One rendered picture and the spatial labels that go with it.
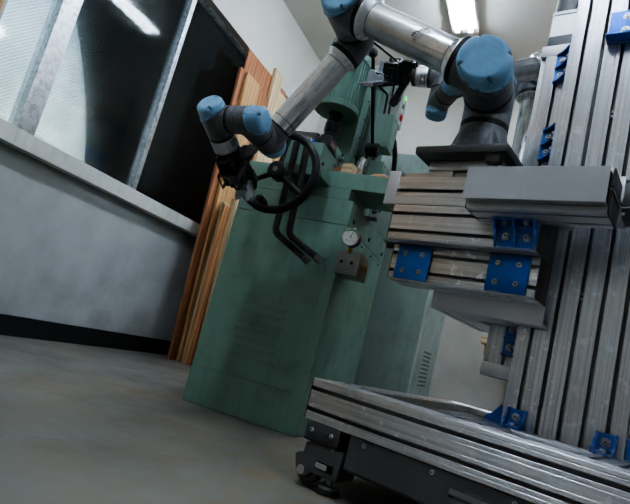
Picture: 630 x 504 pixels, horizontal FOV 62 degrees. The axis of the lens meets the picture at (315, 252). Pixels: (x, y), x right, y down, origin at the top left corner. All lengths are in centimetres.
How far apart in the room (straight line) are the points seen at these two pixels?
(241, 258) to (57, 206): 113
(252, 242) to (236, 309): 25
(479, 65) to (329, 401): 79
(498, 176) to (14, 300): 217
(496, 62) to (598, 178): 35
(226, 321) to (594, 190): 127
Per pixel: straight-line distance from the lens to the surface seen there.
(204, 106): 147
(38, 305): 279
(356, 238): 171
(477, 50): 127
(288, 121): 153
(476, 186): 113
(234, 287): 190
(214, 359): 190
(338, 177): 187
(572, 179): 108
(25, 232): 267
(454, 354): 410
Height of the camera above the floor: 30
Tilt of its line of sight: 10 degrees up
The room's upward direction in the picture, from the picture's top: 14 degrees clockwise
